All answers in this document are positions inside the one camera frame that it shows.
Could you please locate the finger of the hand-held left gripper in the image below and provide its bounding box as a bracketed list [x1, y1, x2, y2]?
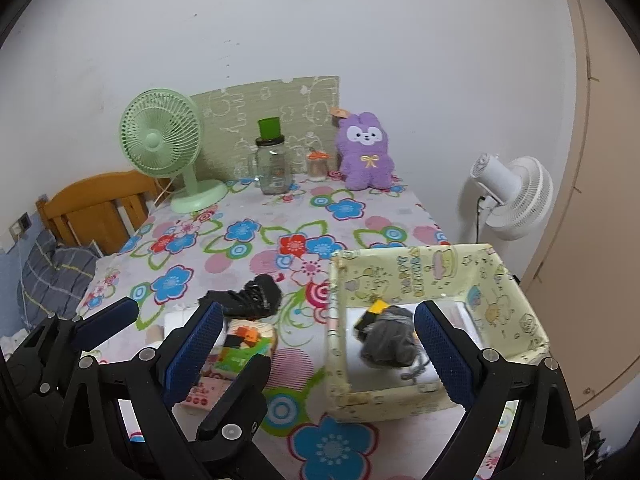
[196, 354, 281, 480]
[5, 296, 140, 396]

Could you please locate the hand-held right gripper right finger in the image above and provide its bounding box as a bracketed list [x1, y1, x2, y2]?
[415, 301, 586, 480]

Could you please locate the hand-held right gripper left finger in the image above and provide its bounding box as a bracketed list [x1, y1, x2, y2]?
[52, 301, 224, 480]

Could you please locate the pink tissue packet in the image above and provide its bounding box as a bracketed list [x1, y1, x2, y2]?
[182, 375, 236, 413]

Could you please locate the green snack packet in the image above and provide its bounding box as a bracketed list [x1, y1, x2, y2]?
[217, 325, 278, 378]

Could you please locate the grey sock bundle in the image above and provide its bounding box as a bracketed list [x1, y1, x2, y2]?
[360, 305, 431, 383]

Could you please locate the yellow black small packet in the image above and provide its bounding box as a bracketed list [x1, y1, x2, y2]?
[354, 299, 391, 338]

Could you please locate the yellow printed box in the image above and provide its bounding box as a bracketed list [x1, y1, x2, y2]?
[324, 243, 550, 423]

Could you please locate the black cloth bundle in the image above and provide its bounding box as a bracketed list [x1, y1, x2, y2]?
[197, 274, 283, 320]

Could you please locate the grey plaid pillow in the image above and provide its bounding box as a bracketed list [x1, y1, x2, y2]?
[17, 230, 101, 321]

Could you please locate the floral tablecloth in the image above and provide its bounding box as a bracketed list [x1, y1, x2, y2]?
[75, 172, 521, 480]

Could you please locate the white standing fan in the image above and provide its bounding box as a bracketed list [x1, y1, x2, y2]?
[470, 153, 554, 243]

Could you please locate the green desk fan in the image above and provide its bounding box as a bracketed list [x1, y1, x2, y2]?
[119, 88, 228, 215]

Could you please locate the glass mug with green lid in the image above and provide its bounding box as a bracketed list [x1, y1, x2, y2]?
[248, 117, 293, 196]

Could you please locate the purple plush bunny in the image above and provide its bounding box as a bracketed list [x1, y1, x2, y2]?
[330, 107, 399, 192]

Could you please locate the small glass jar orange lid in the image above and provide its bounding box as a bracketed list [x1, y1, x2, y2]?
[306, 149, 328, 182]

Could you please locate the beige door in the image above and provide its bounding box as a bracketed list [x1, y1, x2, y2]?
[520, 0, 640, 418]

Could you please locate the green printed board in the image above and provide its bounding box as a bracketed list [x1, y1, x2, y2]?
[189, 76, 341, 181]

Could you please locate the white charger cable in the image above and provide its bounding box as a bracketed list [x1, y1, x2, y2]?
[14, 234, 26, 321]

